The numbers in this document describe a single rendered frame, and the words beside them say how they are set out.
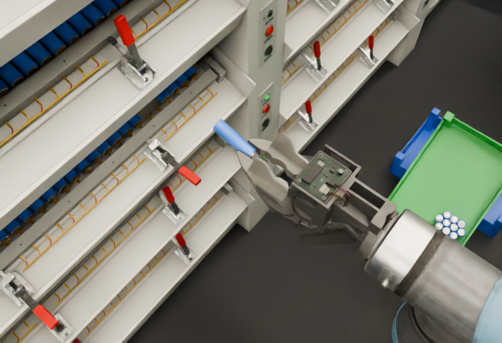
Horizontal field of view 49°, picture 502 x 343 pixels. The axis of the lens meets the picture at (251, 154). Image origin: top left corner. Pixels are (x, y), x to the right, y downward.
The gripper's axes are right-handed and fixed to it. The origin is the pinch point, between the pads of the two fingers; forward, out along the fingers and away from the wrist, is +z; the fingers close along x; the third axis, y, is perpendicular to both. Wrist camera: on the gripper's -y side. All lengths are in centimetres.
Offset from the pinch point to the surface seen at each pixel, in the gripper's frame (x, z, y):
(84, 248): 22.0, 11.9, -9.8
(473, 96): -87, -14, -63
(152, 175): 7.7, 12.5, -9.5
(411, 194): -45, -16, -59
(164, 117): 0.5, 16.2, -5.5
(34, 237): 25.5, 16.2, -5.6
